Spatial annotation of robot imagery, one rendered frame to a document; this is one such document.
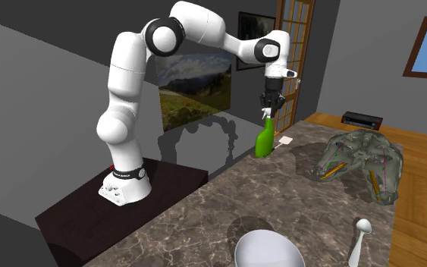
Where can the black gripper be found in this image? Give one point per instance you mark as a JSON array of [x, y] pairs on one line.
[[272, 94]]

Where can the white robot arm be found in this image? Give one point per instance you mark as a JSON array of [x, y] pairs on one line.
[[124, 81]]

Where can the white flat spatula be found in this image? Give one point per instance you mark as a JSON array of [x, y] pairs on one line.
[[285, 140]]

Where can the green spray bottle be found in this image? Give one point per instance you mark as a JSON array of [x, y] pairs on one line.
[[264, 142]]

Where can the wooden glazed door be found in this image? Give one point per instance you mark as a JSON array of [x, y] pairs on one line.
[[302, 44]]

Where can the black audio receiver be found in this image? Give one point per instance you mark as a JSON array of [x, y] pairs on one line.
[[361, 120]]

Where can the grey-green translucent lumpy object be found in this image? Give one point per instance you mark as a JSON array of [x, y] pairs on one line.
[[361, 151]]

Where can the white bowl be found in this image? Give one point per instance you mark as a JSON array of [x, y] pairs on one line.
[[266, 249]]

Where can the white spoon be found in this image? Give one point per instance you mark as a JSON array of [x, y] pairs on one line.
[[363, 225]]

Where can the dark robot stand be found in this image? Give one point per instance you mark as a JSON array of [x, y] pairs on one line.
[[87, 222]]

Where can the dark framed wall picture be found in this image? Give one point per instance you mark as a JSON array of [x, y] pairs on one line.
[[250, 29]]

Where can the landscape wall picture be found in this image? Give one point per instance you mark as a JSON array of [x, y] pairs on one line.
[[198, 92]]

